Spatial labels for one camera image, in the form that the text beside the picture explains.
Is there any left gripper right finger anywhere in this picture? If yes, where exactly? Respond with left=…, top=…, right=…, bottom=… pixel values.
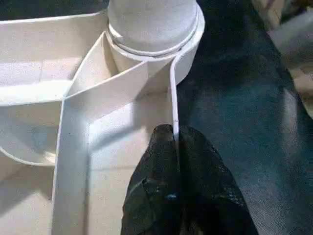
left=179, top=125, right=259, bottom=235

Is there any white plastic table top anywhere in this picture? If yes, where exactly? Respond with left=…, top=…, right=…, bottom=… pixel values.
left=0, top=11, right=206, bottom=235

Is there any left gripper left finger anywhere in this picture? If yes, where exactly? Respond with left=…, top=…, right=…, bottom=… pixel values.
left=120, top=123, right=183, bottom=235

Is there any white plastic table leg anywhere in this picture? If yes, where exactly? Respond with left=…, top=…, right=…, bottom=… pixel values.
left=107, top=0, right=199, bottom=54

